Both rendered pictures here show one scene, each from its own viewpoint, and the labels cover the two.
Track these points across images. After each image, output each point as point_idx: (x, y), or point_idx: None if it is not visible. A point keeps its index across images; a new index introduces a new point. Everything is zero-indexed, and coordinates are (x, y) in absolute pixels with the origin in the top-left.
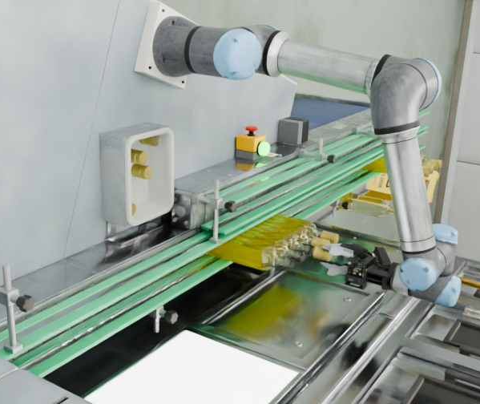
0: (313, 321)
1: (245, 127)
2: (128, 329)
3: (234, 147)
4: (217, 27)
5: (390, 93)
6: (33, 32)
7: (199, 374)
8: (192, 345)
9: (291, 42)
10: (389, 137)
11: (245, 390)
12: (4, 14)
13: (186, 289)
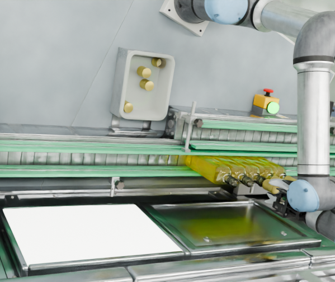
0: (237, 233)
1: (263, 89)
2: (105, 196)
3: (251, 103)
4: None
5: (307, 28)
6: None
7: (111, 225)
8: (128, 211)
9: (274, 2)
10: (299, 66)
11: (130, 243)
12: None
13: (146, 175)
